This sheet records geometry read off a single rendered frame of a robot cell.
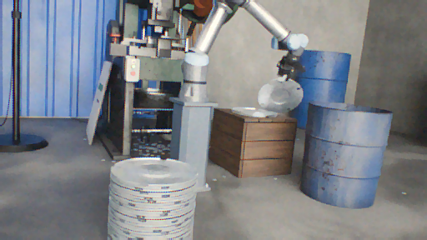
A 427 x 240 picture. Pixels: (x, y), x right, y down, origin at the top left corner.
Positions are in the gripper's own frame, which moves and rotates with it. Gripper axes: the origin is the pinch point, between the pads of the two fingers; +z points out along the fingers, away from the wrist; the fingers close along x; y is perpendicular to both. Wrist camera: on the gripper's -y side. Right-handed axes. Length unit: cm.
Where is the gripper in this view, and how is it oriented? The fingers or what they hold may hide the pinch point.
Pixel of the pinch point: (283, 81)
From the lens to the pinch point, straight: 222.6
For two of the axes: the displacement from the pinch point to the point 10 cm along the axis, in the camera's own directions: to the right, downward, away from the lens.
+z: -1.9, 5.8, 7.9
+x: 0.7, 8.1, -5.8
